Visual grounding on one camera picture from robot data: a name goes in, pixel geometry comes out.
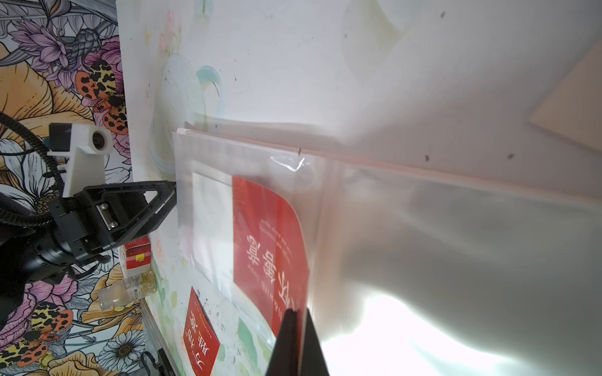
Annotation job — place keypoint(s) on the pink photo album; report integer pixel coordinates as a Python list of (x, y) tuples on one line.
[(410, 273)]

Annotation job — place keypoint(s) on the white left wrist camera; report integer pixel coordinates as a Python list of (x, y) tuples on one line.
[(85, 148)]

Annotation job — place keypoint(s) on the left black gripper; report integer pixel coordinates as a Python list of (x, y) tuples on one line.
[(73, 243)]

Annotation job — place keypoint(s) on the red and white box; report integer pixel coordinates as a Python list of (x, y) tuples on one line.
[(135, 257)]

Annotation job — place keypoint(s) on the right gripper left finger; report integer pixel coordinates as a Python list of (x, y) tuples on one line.
[(285, 356)]

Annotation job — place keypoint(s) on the small pink card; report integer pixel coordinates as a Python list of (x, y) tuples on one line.
[(573, 109)]

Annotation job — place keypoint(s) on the red card with white characters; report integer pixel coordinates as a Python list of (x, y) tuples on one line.
[(201, 343)]

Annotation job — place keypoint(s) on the small plastic bottle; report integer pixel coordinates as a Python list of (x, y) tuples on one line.
[(129, 290)]

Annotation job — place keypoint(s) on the red landscape greeting card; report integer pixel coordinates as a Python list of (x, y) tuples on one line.
[(270, 261)]

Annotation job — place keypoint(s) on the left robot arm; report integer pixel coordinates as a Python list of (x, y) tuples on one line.
[(15, 227)]

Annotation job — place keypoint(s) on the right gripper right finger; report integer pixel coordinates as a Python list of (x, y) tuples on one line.
[(312, 362)]

